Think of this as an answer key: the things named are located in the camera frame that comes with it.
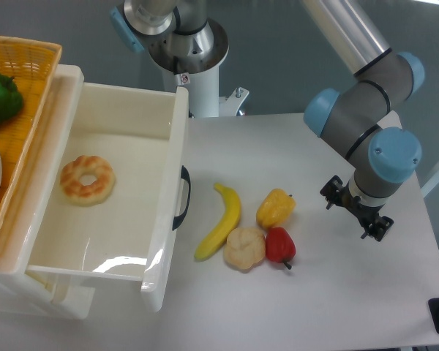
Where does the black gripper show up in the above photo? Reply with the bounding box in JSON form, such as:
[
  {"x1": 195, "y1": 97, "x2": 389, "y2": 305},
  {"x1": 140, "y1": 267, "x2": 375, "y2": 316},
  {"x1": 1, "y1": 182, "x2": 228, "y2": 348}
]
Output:
[{"x1": 320, "y1": 175, "x2": 394, "y2": 242}]

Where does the white top drawer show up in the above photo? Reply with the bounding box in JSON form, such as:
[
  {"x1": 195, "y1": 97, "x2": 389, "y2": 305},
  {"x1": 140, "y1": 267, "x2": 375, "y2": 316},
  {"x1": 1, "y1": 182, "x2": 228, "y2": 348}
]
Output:
[{"x1": 27, "y1": 83, "x2": 191, "y2": 319}]

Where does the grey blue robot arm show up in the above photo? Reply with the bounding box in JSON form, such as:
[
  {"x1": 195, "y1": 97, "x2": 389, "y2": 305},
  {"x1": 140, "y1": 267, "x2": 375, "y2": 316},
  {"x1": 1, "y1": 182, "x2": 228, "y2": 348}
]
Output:
[{"x1": 110, "y1": 1, "x2": 425, "y2": 241}]

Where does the white drawer cabinet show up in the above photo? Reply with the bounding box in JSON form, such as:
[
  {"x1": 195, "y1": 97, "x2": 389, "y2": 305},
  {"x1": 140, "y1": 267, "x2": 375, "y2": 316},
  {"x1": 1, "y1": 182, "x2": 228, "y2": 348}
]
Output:
[{"x1": 0, "y1": 65, "x2": 94, "y2": 320}]

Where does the yellow bell pepper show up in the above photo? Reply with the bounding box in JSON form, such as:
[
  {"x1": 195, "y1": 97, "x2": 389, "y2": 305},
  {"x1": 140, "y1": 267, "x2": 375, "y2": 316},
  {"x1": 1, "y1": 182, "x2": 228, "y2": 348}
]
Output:
[{"x1": 256, "y1": 189, "x2": 296, "y2": 230}]

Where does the red bell pepper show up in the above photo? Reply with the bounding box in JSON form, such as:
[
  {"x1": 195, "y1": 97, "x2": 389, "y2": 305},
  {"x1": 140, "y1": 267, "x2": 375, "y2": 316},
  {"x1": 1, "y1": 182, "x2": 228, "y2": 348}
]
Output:
[{"x1": 266, "y1": 227, "x2": 296, "y2": 270}]

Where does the beige bread roll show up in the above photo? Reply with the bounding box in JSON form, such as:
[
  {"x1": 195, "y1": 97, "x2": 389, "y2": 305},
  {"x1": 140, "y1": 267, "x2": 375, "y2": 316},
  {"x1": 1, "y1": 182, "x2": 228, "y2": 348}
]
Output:
[{"x1": 223, "y1": 227, "x2": 266, "y2": 271}]

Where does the yellow banana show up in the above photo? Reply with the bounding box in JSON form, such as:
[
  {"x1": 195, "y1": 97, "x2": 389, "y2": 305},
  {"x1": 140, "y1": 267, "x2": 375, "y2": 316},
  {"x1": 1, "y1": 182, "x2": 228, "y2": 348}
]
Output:
[{"x1": 194, "y1": 183, "x2": 241, "y2": 261}]

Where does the glazed cruller donut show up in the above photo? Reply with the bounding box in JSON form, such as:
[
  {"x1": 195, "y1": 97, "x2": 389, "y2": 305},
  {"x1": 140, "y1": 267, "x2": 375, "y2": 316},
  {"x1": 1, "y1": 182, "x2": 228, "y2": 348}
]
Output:
[{"x1": 59, "y1": 155, "x2": 116, "y2": 206}]

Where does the orange woven basket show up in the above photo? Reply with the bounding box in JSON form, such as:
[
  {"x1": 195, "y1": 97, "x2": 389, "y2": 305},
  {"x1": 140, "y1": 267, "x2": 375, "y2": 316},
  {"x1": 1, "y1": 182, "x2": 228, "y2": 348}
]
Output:
[{"x1": 0, "y1": 36, "x2": 62, "y2": 231}]

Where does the green bell pepper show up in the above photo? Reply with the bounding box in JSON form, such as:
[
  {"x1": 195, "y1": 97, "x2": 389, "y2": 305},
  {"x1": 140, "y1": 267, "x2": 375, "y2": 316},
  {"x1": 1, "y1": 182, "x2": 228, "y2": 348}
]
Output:
[{"x1": 0, "y1": 73, "x2": 23, "y2": 123}]

